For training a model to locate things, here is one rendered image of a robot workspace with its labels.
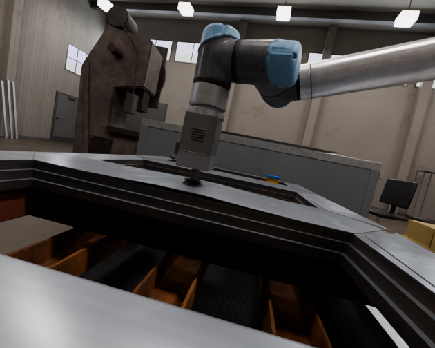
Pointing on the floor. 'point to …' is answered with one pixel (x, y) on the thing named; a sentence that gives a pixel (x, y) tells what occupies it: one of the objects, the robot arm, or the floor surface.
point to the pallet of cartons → (429, 237)
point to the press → (117, 87)
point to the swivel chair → (395, 199)
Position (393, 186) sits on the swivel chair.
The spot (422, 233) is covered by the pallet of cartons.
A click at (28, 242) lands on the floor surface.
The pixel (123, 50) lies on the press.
